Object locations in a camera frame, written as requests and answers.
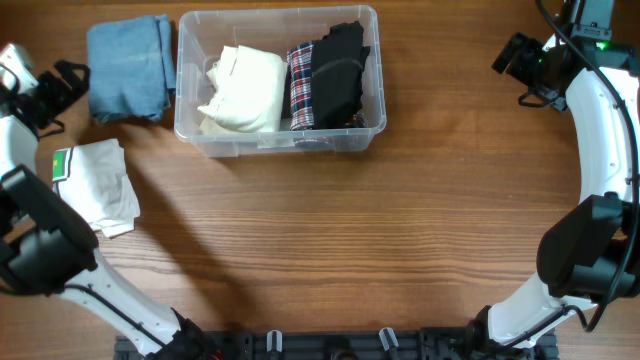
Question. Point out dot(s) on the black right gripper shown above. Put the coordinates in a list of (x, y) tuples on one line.
[(531, 48)]

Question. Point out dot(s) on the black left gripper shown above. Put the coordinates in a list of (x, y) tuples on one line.
[(66, 90)]

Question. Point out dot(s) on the blue denim cloth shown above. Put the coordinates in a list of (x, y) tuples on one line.
[(131, 68)]

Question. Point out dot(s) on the white printed t-shirt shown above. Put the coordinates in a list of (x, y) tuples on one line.
[(92, 179)]

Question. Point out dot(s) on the cream cloth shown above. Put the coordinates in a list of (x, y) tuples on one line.
[(248, 93)]

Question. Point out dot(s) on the black cloth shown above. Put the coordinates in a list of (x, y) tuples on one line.
[(337, 64)]

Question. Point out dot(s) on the red navy plaid cloth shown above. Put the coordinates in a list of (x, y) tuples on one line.
[(297, 100)]

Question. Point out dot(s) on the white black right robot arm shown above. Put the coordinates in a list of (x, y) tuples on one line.
[(590, 258)]

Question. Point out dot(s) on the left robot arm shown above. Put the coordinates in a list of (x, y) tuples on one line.
[(60, 255)]

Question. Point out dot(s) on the white label on bin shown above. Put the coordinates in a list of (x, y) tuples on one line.
[(272, 141)]

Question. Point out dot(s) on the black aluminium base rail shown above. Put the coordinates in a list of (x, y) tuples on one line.
[(425, 344)]

